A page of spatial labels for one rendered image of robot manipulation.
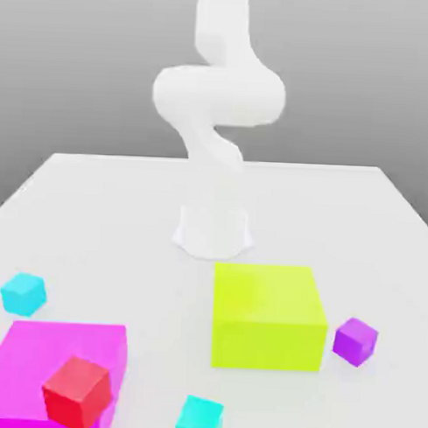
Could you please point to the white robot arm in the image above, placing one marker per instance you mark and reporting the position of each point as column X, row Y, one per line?
column 219, row 95

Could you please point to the small sky-blue cube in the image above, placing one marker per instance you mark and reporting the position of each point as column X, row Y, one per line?
column 23, row 294

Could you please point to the small red cube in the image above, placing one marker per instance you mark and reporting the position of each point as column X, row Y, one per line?
column 76, row 393

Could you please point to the large magenta box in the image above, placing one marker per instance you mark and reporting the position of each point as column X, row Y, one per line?
column 36, row 353

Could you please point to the large yellow-green box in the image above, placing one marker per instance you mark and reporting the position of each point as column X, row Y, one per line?
column 265, row 325

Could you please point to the small purple cube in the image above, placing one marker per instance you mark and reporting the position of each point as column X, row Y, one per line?
column 355, row 342

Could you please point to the small turquoise cube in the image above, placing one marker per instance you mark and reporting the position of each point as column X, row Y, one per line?
column 199, row 418

